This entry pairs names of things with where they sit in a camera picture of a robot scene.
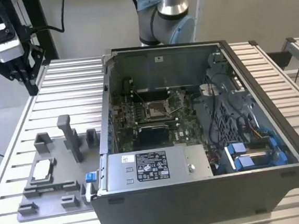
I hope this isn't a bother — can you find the silver CPU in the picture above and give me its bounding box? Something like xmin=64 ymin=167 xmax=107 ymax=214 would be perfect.
xmin=31 ymin=160 xmax=54 ymax=181

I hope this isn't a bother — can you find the black RAM slot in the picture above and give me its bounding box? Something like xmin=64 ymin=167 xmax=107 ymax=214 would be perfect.
xmin=137 ymin=116 xmax=178 ymax=124
xmin=137 ymin=120 xmax=179 ymax=128
xmin=131 ymin=87 xmax=170 ymax=95
xmin=131 ymin=90 xmax=170 ymax=99

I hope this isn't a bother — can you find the CPU socket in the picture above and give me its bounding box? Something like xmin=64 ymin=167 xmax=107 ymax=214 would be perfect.
xmin=143 ymin=98 xmax=173 ymax=121

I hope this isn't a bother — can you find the thin metal locking lever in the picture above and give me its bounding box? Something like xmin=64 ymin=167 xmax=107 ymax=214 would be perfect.
xmin=130 ymin=87 xmax=148 ymax=106

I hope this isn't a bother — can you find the hard disk in blue carrier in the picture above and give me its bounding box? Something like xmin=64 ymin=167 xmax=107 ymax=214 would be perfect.
xmin=82 ymin=170 xmax=100 ymax=204

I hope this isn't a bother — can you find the grey parts rack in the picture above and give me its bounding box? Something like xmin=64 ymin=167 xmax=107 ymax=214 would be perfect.
xmin=8 ymin=111 xmax=108 ymax=223

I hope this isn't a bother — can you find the silver power supply box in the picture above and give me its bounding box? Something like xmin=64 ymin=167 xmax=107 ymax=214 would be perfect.
xmin=102 ymin=144 xmax=214 ymax=193

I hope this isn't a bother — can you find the black graphics card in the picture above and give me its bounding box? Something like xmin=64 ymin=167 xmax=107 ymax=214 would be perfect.
xmin=137 ymin=124 xmax=170 ymax=148

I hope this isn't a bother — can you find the green motherboard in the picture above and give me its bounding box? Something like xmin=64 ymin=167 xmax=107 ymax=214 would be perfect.
xmin=110 ymin=86 xmax=213 ymax=154

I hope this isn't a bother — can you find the black open PC case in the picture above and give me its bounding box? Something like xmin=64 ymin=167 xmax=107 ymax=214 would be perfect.
xmin=77 ymin=32 xmax=299 ymax=224

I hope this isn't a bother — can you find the black plastic drive cage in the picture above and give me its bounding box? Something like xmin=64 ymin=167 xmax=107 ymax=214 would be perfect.
xmin=203 ymin=66 xmax=250 ymax=149

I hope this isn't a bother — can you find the blue disk bay carrier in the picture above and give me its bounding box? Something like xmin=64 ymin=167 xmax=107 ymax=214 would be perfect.
xmin=231 ymin=150 xmax=283 ymax=173
xmin=224 ymin=138 xmax=274 ymax=159

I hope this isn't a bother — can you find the metal slat side table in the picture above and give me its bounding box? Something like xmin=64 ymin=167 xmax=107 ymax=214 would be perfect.
xmin=281 ymin=36 xmax=299 ymax=80

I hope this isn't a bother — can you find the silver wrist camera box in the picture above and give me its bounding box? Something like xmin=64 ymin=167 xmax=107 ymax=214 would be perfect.
xmin=0 ymin=13 xmax=27 ymax=64

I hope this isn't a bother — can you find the black upright post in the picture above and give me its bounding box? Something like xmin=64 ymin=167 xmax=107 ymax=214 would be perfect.
xmin=11 ymin=0 xmax=62 ymax=97

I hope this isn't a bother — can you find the red yellow wire bundle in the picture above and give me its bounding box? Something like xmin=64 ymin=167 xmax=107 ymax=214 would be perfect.
xmin=244 ymin=119 xmax=267 ymax=141

